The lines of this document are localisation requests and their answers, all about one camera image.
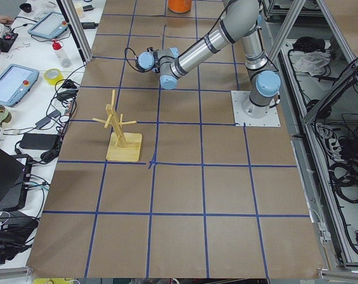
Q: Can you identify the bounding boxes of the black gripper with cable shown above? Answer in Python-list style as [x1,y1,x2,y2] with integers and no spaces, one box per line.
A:
[136,47,159,73]

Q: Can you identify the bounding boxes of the robot arm near wooden stand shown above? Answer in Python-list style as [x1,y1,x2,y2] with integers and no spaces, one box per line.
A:
[132,1,281,119]

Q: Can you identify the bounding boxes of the wooden cup stand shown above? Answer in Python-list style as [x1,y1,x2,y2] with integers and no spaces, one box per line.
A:
[93,90,143,162]

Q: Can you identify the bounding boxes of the person's hand at desk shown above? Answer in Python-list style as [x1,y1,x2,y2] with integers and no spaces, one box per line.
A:
[0,14,14,25]

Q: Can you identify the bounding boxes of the orange can with grey lid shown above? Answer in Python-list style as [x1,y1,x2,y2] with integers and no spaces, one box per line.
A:
[167,0,192,14]

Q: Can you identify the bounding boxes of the small black power brick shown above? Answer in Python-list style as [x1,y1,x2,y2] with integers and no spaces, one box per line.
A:
[81,22,98,30]

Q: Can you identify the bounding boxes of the squeeze bottle red cap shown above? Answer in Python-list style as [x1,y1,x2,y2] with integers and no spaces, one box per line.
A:
[52,40,72,68]

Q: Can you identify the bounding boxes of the yellow tape roll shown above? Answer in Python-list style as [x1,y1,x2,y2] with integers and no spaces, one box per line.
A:
[44,69,64,86]

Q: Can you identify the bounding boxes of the teach pendant far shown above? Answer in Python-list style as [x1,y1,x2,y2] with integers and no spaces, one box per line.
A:
[27,11,68,40]

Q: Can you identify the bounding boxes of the teach pendant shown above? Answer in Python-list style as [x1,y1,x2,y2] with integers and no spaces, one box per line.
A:
[0,64,40,107]
[27,11,68,40]

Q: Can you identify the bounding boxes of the teach pendant near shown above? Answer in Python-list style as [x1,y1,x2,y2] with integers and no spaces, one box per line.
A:
[0,64,40,107]

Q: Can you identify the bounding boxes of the black power adapter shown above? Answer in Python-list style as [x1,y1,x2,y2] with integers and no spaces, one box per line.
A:
[20,133,58,150]

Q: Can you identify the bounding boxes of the white crumpled cloth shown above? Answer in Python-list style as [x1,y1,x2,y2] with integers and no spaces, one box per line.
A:
[294,51,331,76]

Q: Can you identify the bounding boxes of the black laptop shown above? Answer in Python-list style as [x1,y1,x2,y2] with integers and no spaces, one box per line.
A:
[0,149,32,212]

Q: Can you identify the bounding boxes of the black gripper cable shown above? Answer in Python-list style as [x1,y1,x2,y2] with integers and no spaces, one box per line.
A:
[124,47,144,73]

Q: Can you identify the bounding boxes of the aluminium frame post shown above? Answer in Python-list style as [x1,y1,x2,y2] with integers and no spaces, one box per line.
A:
[56,0,93,63]

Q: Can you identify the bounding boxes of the white base plate near stand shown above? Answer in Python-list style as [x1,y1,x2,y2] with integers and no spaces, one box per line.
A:
[231,91,280,127]

